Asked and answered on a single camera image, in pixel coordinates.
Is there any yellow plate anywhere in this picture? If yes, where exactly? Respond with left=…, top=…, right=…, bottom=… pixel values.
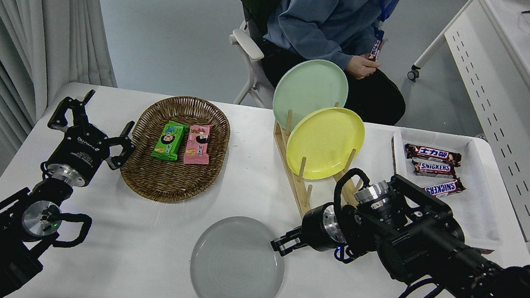
left=283, top=101, right=369, bottom=187

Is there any wooden plate rack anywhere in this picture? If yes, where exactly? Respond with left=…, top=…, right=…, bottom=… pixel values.
left=262, top=94, right=377, bottom=227

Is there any white desk on casters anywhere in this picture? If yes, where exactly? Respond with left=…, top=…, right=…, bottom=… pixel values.
left=384, top=0, right=530, bottom=255

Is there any pale green plate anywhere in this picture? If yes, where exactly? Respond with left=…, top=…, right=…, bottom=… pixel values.
left=269, top=54, right=353, bottom=139

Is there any white tray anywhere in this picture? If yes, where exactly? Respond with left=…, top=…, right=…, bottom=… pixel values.
left=378, top=125, right=517, bottom=253

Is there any grey plate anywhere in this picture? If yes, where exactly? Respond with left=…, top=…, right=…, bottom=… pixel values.
left=185, top=210, right=292, bottom=298

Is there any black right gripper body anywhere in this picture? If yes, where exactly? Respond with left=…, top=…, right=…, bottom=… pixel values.
left=297, top=200, right=344, bottom=255

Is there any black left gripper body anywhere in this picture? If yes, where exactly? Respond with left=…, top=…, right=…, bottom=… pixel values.
left=47, top=120, right=114, bottom=182

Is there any Snickers bar English print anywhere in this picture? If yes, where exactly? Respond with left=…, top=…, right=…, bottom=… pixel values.
left=410, top=158, right=458, bottom=180
left=422, top=174, right=467, bottom=201

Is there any person's hand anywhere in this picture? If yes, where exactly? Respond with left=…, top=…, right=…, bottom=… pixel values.
left=347, top=53, right=382, bottom=83

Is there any blue lanyard with badge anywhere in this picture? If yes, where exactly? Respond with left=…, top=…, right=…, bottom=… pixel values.
left=370, top=0, right=406, bottom=43

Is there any pink snack packet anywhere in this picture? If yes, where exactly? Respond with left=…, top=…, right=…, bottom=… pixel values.
left=182, top=121, right=215, bottom=168

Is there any brown wicker basket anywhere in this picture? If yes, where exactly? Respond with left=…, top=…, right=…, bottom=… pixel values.
left=116, top=88, right=235, bottom=212

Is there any person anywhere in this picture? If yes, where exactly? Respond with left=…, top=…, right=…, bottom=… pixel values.
left=250, top=0, right=423, bottom=128

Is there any green snack packet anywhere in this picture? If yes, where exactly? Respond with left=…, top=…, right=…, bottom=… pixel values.
left=151, top=118, right=190, bottom=164

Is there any Snickers bar Chinese print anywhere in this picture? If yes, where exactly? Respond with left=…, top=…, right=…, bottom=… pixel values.
left=403, top=143, right=463, bottom=167

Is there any Snickers chocolate bar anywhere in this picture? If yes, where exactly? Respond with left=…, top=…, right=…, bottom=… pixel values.
left=368, top=36, right=385, bottom=63

